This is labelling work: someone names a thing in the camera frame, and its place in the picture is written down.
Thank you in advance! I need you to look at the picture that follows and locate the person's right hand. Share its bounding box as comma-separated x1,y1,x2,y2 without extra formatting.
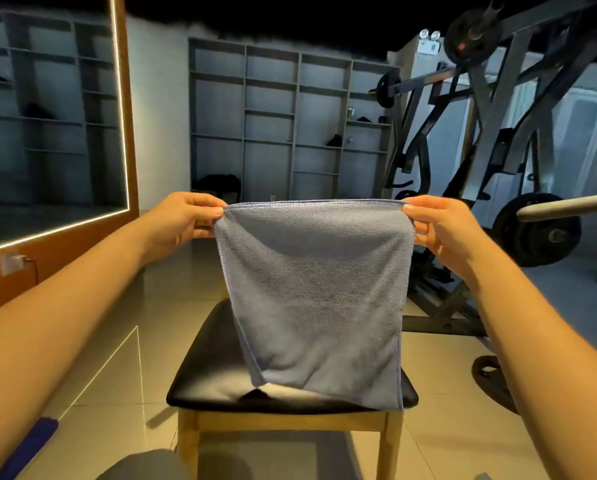
401,195,490,288

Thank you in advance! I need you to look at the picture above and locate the white twin-lamp wall light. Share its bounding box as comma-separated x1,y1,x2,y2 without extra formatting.
416,27,444,56

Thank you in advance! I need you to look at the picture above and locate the person's right forearm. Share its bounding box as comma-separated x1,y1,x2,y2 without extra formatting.
468,255,597,480

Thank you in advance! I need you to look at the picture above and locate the white wall socket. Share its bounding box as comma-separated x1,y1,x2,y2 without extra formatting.
0,251,26,277

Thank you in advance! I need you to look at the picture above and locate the grey shelf unit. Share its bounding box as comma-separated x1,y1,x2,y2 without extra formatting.
188,37,404,204

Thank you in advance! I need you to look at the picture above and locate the dark blue mat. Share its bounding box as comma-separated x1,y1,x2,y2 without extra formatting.
0,417,60,480

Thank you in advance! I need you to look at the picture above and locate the person's left hand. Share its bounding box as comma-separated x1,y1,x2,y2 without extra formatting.
143,191,228,264

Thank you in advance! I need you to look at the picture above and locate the person's left leg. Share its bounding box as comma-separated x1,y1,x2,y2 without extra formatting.
96,449,194,480

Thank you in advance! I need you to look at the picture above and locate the pale barbell bar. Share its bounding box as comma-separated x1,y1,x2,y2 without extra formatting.
516,191,597,224

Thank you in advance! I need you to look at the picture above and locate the person's left forearm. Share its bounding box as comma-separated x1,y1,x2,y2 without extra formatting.
0,225,170,480

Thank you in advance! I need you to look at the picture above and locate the single blue-grey towel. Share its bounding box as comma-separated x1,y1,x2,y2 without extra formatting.
213,199,418,412

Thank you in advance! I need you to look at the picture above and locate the mounted black weight plate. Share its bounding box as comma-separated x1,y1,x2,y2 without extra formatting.
491,193,582,268

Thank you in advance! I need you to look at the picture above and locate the wooden chair with black seat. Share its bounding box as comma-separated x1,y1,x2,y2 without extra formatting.
166,297,420,480

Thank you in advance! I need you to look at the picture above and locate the black and grey gym machine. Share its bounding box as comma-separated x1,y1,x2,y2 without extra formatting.
370,0,597,338

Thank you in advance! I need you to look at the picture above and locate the loose black weight plate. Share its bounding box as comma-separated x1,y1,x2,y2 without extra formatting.
471,355,520,414

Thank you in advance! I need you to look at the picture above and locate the wall mirror with light strip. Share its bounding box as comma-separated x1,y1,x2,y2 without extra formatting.
0,0,132,257

